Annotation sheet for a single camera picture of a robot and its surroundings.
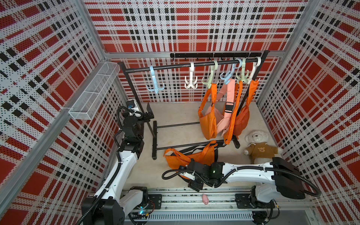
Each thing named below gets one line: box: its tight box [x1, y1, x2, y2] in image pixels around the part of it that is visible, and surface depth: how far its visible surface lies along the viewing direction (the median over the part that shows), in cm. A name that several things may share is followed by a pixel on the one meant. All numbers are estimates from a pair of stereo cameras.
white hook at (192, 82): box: [184, 61, 198, 90], surface depth 65 cm
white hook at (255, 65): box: [246, 56, 262, 85], surface depth 66 cm
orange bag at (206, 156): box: [163, 140, 218, 170], surface depth 90 cm
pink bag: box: [205, 78, 236, 137], surface depth 77 cm
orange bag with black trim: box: [197, 83, 218, 141], surface depth 79 cm
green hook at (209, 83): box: [201, 60, 218, 90], surface depth 66 cm
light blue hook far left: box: [146, 65, 165, 95], surface depth 63 cm
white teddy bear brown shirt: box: [243, 130, 283, 164], surface depth 90 cm
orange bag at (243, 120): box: [233, 80, 259, 136], surface depth 80 cm
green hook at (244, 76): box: [235, 57, 249, 83], surface depth 66 cm
